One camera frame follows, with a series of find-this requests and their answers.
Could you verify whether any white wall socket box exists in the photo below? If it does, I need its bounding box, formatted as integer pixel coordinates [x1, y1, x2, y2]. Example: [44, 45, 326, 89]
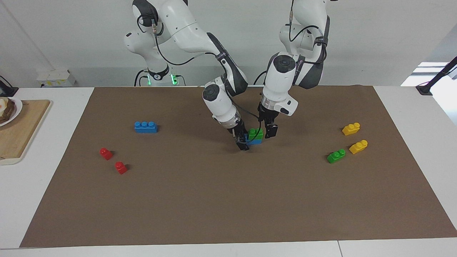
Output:
[37, 70, 76, 87]

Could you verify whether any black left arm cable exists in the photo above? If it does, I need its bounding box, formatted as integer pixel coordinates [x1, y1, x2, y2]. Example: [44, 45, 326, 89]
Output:
[288, 0, 328, 65]

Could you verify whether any black device on table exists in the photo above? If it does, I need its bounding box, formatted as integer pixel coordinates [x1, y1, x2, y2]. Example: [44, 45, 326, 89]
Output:
[0, 76, 19, 97]

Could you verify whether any toast with fried egg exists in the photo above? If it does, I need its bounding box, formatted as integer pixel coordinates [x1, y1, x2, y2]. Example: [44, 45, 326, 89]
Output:
[0, 98, 15, 124]

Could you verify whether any brown paper table mat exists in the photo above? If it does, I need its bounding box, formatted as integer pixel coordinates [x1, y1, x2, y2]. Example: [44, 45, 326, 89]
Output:
[20, 85, 457, 248]

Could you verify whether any white plate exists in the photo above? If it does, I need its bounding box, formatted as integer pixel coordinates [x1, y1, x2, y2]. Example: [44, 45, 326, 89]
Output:
[0, 97, 23, 127]

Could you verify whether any yellow two-stud toy block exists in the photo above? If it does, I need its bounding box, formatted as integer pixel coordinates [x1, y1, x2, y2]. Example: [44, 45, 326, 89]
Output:
[342, 122, 361, 136]
[349, 140, 368, 155]

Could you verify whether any wooden cutting board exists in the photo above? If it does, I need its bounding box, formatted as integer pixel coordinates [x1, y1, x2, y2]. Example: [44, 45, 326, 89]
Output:
[0, 100, 51, 165]

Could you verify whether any black camera stand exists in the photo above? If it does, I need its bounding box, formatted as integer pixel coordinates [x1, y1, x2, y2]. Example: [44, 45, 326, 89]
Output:
[416, 56, 457, 96]

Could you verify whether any black right base cable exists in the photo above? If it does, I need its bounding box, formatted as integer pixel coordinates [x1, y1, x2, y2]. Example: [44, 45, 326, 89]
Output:
[134, 70, 149, 87]

